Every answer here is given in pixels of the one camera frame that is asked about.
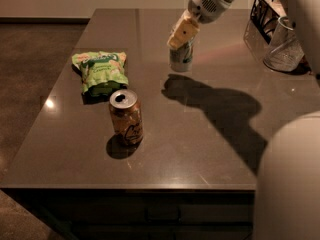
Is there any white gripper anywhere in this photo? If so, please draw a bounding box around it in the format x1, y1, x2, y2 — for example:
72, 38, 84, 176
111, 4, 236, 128
167, 0, 230, 50

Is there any green white 7up can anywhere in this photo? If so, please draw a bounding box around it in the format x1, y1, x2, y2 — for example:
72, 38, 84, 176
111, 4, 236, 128
169, 39, 194, 72

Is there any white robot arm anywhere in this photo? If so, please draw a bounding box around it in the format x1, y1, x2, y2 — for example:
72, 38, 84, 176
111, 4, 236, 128
167, 0, 320, 240

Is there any orange soda can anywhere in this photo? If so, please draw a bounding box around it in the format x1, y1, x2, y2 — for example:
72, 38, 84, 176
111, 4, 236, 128
109, 89, 143, 146

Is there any green chip bag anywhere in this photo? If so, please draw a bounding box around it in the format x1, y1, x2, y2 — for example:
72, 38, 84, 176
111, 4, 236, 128
72, 51, 128, 97

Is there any black wire basket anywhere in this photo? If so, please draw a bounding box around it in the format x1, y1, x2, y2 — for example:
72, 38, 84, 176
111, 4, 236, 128
250, 0, 286, 43

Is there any dark cabinet drawer handle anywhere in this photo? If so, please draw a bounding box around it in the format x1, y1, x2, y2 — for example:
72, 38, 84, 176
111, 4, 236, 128
145, 206, 181, 223

